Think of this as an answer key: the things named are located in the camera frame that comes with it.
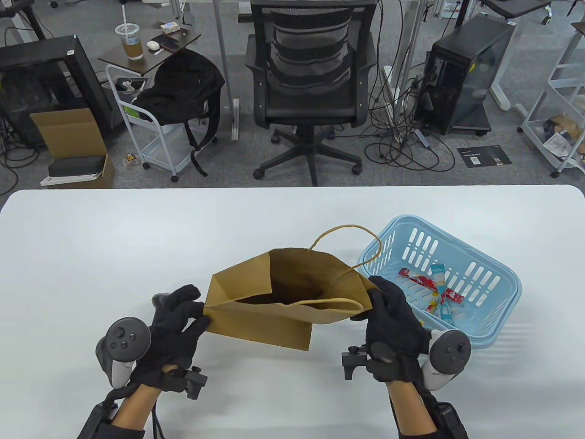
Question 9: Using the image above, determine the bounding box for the person's left hand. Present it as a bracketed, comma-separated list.
[133, 284, 212, 393]

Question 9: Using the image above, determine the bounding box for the person's right hand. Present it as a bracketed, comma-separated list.
[351, 275, 432, 384]

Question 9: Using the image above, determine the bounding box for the brown paper bag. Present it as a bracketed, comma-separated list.
[202, 224, 383, 352]

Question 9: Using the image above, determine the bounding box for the light blue plastic basket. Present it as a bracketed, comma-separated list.
[356, 215, 522, 350]

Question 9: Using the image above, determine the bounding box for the person's right forearm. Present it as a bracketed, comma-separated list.
[386, 379, 437, 435]

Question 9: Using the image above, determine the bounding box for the person's left forearm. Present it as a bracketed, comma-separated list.
[112, 383, 158, 430]

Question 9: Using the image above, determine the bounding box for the brown paper package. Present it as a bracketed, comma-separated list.
[544, 114, 585, 156]

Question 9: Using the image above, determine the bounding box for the grey VR controller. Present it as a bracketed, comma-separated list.
[95, 317, 151, 389]
[420, 330, 471, 391]

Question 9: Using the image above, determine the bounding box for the black wrist pack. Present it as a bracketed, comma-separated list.
[430, 402, 469, 439]
[77, 402, 115, 439]

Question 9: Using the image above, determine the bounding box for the white rolling cart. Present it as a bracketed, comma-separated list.
[517, 46, 585, 179]
[106, 64, 215, 182]

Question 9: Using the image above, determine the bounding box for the black leaflet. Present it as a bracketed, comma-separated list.
[457, 145, 512, 169]

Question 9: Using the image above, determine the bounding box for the open cardboard box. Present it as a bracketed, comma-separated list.
[30, 108, 115, 189]

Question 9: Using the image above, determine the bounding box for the black mesh office chair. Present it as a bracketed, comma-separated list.
[245, 0, 378, 187]

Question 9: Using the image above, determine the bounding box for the black backpack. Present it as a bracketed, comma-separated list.
[135, 49, 226, 178]

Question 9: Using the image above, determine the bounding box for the white desk leg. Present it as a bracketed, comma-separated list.
[386, 0, 428, 143]
[213, 0, 240, 141]
[487, 18, 526, 111]

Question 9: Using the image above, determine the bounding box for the black computer tower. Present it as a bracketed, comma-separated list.
[414, 14, 517, 136]

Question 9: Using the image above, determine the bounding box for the brown side table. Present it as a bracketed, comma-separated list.
[98, 21, 202, 76]

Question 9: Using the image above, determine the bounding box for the plastic cup with straw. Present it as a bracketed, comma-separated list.
[115, 5, 144, 61]

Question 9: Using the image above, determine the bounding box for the black glass cabinet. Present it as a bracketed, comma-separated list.
[0, 36, 115, 149]

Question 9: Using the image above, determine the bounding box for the black glove cable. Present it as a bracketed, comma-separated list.
[152, 402, 166, 439]

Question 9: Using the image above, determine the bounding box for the tangle of black cables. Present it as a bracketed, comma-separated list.
[361, 0, 457, 173]

